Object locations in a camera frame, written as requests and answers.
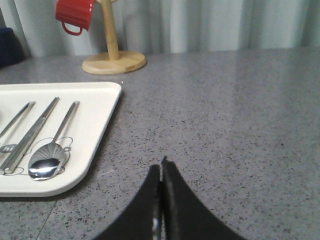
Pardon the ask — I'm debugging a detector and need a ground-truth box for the red mug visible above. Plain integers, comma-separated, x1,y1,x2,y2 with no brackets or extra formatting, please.
55,0,95,36

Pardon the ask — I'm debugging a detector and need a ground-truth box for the wooden mug tree stand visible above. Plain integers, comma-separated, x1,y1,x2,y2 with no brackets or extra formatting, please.
82,0,147,75

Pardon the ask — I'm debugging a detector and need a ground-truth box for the silver fork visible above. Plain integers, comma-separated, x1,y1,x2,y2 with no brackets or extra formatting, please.
0,101,36,138

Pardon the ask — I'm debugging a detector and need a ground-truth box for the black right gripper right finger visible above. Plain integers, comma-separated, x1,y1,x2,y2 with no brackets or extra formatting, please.
161,157,243,240

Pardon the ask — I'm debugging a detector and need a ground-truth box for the dark blue mug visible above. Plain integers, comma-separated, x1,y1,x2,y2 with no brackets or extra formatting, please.
0,27,26,67

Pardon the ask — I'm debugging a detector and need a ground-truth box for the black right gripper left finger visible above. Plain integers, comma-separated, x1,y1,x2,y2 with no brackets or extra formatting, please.
95,165,160,240

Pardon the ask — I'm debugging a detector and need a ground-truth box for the beige rabbit serving tray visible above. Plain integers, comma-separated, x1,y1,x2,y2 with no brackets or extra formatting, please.
0,82,122,197

